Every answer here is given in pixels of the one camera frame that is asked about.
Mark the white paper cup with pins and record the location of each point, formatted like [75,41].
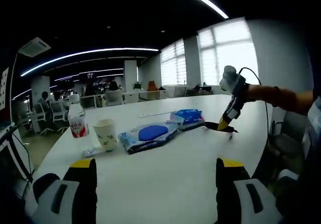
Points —
[105,136]

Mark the curved ceiling light strip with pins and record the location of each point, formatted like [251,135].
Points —
[87,53]

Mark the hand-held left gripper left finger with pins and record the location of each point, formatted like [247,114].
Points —
[82,183]

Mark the narrow bright window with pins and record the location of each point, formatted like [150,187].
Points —
[173,63]

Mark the green potted plant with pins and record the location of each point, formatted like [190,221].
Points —
[137,86]

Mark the grey office chair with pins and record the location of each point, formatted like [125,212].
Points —
[283,143]

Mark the blue tissue pack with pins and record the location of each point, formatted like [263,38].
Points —
[188,118]

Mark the black-legged side desk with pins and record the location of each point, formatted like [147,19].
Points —
[10,138]

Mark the ceiling air conditioner vent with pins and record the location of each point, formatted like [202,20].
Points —
[34,47]

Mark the white dotted wall poster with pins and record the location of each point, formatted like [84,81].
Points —
[3,88]

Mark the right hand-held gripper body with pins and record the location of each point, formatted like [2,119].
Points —
[234,83]

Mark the clear plastic water bottle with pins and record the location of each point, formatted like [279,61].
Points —
[79,128]

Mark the row of white office chairs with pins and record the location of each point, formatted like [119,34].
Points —
[57,113]

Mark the large bright window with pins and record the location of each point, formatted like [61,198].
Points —
[230,53]

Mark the wet wipes pack blue lid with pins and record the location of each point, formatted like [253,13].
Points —
[150,133]

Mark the orange bag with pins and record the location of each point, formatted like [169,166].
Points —
[152,86]

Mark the white table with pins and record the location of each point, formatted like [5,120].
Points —
[163,178]

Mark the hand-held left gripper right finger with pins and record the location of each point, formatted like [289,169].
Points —
[230,191]

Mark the wall screen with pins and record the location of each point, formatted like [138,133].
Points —
[87,75]

